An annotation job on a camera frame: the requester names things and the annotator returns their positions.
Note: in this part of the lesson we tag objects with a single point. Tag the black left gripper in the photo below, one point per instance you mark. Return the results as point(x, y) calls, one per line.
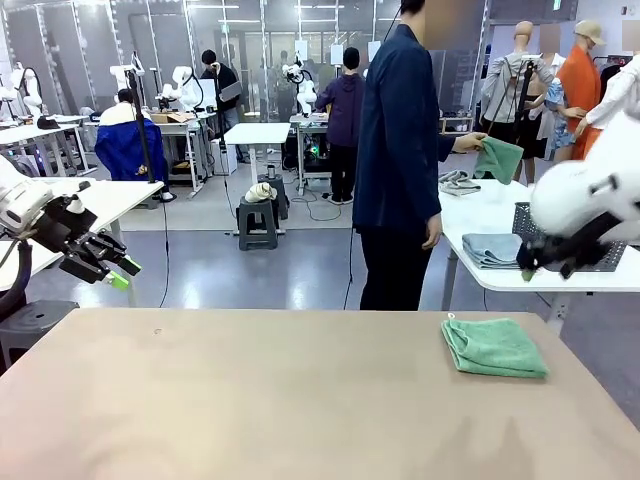
point(60, 227)

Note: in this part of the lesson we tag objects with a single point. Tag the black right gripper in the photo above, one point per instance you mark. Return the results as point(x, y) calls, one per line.
point(565, 252)

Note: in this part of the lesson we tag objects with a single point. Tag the green terry towel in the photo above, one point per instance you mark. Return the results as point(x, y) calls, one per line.
point(495, 350)
point(500, 160)

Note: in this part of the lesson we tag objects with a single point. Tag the navy-sleeved left forearm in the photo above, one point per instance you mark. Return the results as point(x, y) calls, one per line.
point(450, 149)

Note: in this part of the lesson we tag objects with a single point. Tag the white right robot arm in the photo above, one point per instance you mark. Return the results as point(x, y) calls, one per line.
point(575, 190)

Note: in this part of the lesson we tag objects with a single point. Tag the navy-sleeved right forearm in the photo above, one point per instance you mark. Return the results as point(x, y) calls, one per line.
point(434, 200)

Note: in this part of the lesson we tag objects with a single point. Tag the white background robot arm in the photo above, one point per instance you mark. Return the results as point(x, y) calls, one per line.
point(30, 90)
point(120, 74)
point(306, 95)
point(187, 90)

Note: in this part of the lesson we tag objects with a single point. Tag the grey mesh basket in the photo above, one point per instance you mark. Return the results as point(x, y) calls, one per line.
point(521, 217)

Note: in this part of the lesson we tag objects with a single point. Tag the person's right hand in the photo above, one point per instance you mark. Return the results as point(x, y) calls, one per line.
point(433, 234)

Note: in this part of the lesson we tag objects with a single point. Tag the person's left hand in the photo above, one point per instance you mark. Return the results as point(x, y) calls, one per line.
point(472, 142)

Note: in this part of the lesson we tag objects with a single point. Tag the blue-grey folded towel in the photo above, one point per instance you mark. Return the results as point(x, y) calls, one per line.
point(492, 250)

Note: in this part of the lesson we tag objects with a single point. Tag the white side table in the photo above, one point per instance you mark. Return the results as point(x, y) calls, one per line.
point(495, 210)
point(125, 192)

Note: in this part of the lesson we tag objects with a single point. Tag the black-haired lab worker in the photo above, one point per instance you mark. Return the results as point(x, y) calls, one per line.
point(125, 145)

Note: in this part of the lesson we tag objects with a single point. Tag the black tripod stand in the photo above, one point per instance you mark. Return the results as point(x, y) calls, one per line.
point(220, 135)
point(523, 95)
point(140, 125)

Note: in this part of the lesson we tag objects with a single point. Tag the white lab table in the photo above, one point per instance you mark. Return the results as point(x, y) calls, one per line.
point(30, 132)

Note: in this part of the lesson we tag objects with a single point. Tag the black cap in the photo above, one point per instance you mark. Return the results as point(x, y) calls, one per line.
point(47, 123)

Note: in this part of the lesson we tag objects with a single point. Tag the wooden shoe shelf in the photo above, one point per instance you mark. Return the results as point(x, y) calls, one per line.
point(457, 125)

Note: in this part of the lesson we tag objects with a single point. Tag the cardboard box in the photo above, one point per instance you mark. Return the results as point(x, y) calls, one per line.
point(172, 118)

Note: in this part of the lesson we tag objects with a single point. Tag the grey plastic step stool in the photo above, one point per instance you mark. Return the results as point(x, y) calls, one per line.
point(260, 209)

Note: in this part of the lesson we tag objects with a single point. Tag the beige cloth bundle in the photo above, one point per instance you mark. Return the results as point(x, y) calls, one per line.
point(260, 192)

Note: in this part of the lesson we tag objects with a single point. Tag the mannequin in grey shirt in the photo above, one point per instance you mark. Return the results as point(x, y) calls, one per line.
point(505, 85)

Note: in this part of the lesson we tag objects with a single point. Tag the mannequin in orange jacket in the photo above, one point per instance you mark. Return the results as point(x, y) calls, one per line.
point(580, 85)

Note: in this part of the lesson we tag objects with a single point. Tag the metal tumbler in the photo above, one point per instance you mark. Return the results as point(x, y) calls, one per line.
point(272, 172)

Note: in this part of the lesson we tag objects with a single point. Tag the dark grey stool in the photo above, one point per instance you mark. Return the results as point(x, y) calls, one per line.
point(282, 195)

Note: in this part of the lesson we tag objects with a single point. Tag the person in navy jacket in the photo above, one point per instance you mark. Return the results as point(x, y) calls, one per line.
point(395, 125)

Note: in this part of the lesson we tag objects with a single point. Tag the mannequin in white shirt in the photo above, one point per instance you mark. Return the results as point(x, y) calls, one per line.
point(620, 90)

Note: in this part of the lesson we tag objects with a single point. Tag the white standing desk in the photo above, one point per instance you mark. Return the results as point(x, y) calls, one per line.
point(257, 132)

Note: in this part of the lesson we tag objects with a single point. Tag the grey laptop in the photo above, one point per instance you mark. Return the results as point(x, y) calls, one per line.
point(231, 92)

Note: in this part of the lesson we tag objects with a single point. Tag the person in black top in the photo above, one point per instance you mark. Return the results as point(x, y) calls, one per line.
point(222, 80)

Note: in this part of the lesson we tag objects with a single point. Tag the person in purple hoodie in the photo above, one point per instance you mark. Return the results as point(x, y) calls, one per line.
point(340, 110)

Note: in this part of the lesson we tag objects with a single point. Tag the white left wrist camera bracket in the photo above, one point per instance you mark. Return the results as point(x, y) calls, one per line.
point(75, 204)

